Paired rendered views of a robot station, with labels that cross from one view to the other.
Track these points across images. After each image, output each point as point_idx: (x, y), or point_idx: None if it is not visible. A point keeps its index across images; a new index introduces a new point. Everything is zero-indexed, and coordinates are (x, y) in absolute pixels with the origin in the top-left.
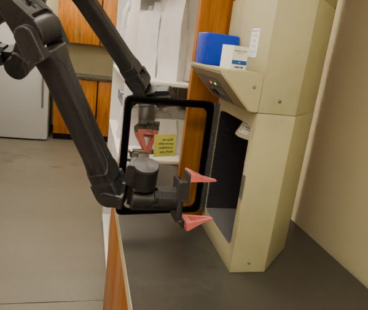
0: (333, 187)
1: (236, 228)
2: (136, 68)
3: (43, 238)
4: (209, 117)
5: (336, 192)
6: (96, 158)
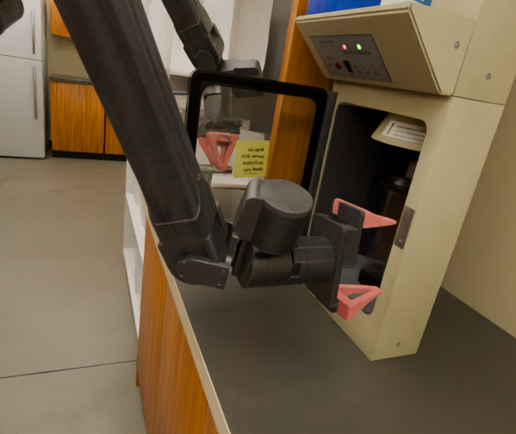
0: (480, 218)
1: (387, 294)
2: (204, 23)
3: (47, 282)
4: (320, 114)
5: (487, 226)
6: (177, 183)
